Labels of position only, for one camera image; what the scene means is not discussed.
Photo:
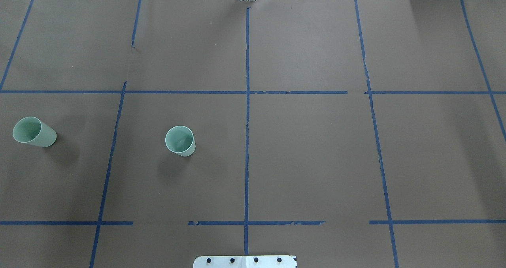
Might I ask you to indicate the green cup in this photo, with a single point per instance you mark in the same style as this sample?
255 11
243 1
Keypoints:
180 140
32 131

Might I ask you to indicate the brown paper table cover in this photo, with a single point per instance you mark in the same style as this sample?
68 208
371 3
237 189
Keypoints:
347 133

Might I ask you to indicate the white camera pedestal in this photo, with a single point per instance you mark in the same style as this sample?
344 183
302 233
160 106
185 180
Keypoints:
246 261

